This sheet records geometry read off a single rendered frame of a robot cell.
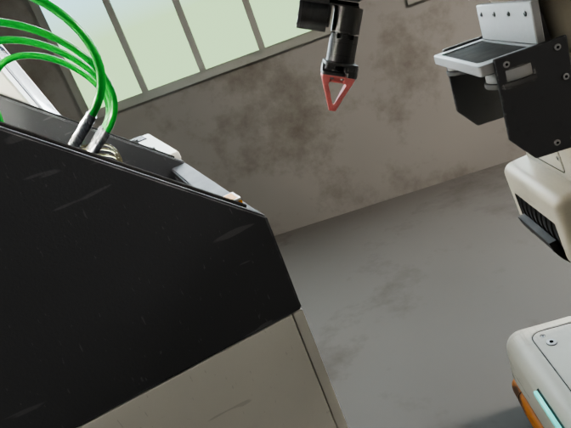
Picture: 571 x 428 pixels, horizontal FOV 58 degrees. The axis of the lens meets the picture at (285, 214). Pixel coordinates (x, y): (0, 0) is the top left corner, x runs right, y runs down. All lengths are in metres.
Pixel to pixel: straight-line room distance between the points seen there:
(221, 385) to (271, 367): 0.08
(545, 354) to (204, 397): 0.88
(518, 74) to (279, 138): 2.41
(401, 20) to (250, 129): 1.04
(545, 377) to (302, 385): 0.68
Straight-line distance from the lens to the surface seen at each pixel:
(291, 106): 3.08
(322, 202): 3.23
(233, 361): 0.80
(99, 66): 0.88
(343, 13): 1.07
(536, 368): 1.40
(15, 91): 1.39
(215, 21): 3.05
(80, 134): 0.91
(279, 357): 0.82
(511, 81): 0.81
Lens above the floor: 1.19
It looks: 19 degrees down
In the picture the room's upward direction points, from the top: 20 degrees counter-clockwise
